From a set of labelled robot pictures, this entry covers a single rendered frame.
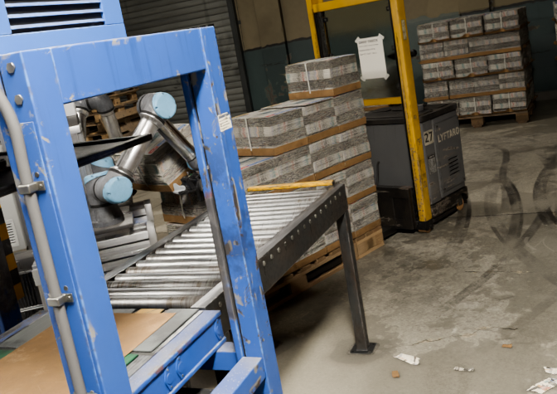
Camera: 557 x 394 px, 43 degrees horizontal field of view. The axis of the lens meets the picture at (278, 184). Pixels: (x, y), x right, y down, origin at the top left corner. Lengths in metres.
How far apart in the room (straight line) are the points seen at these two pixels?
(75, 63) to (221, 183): 0.58
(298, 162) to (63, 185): 2.96
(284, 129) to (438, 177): 1.44
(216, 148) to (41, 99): 0.62
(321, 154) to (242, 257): 2.53
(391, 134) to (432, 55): 3.75
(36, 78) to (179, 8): 10.42
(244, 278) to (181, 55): 0.58
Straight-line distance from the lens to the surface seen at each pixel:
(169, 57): 1.56
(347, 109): 4.45
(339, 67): 4.43
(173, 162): 3.53
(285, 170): 4.02
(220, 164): 1.73
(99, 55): 1.36
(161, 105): 3.09
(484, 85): 8.60
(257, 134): 4.02
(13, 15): 1.48
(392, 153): 5.04
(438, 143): 5.04
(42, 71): 1.23
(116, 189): 2.99
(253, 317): 1.83
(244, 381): 1.79
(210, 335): 1.94
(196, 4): 11.45
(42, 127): 1.21
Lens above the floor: 1.51
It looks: 12 degrees down
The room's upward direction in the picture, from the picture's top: 10 degrees counter-clockwise
